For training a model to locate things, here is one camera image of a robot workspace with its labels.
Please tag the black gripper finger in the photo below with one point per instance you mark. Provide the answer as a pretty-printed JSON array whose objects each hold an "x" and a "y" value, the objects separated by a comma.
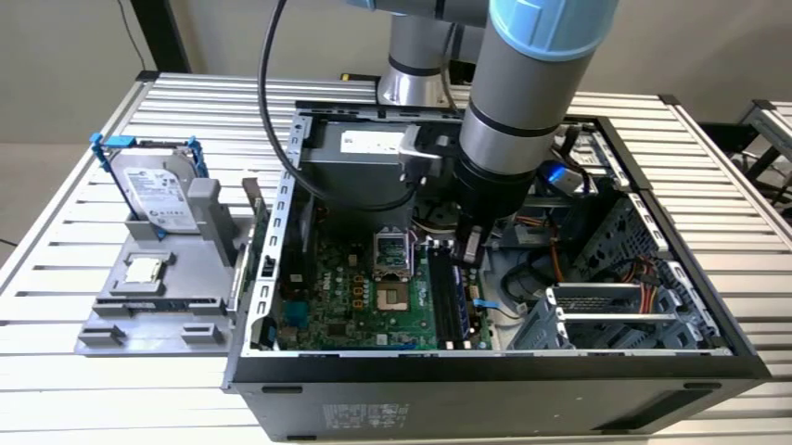
[{"x": 471, "y": 245}]

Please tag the RAM memory stick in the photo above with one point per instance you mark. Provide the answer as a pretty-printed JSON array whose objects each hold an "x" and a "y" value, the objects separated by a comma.
[
  {"x": 155, "y": 304},
  {"x": 462, "y": 306}
]

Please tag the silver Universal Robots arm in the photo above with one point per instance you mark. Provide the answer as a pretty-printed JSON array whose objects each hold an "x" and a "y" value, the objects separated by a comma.
[{"x": 526, "y": 92}]

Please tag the black RAM slot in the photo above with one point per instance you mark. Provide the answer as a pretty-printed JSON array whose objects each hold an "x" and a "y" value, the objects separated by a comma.
[
  {"x": 449, "y": 296},
  {"x": 441, "y": 296},
  {"x": 433, "y": 296}
]

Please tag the CPU socket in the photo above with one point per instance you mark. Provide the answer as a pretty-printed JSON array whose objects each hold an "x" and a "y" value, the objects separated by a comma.
[{"x": 394, "y": 297}]

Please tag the grey metal drive cage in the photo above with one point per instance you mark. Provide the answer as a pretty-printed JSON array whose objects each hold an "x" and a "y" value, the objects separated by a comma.
[{"x": 590, "y": 148}]

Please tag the grey metal disk bay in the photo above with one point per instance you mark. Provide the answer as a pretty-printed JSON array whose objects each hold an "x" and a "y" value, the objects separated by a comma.
[{"x": 594, "y": 296}]

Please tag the grey power supply unit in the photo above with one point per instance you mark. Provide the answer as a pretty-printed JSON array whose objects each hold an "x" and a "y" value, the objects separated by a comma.
[{"x": 346, "y": 176}]

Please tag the green motherboard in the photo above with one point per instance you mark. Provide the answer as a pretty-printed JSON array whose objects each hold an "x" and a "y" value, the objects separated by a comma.
[{"x": 346, "y": 324}]

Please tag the blue expansion slot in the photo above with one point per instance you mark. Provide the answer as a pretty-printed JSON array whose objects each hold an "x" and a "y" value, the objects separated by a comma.
[{"x": 371, "y": 346}]

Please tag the black open PC case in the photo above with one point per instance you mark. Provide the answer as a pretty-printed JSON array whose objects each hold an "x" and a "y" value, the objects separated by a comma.
[{"x": 494, "y": 403}]

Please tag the green graphics card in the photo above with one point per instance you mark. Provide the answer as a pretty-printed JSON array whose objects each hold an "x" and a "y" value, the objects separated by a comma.
[{"x": 259, "y": 213}]

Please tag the grey parts rack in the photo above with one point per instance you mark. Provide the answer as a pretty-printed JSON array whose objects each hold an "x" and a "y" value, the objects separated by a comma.
[{"x": 186, "y": 278}]

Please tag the metal slat side table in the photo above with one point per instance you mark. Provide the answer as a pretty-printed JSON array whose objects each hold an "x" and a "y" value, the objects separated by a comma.
[{"x": 769, "y": 113}]

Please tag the hard disk in blue carrier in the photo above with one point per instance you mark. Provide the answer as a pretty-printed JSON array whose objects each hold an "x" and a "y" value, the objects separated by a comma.
[{"x": 155, "y": 190}]

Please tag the silver CPU chip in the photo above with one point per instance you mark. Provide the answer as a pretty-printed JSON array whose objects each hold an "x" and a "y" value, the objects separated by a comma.
[{"x": 144, "y": 270}]

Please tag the small silver wrist camera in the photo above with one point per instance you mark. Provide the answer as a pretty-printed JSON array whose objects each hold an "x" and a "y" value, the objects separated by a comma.
[{"x": 566, "y": 178}]

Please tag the black vertical post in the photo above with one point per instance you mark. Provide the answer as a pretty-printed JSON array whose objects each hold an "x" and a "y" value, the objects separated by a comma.
[{"x": 162, "y": 32}]

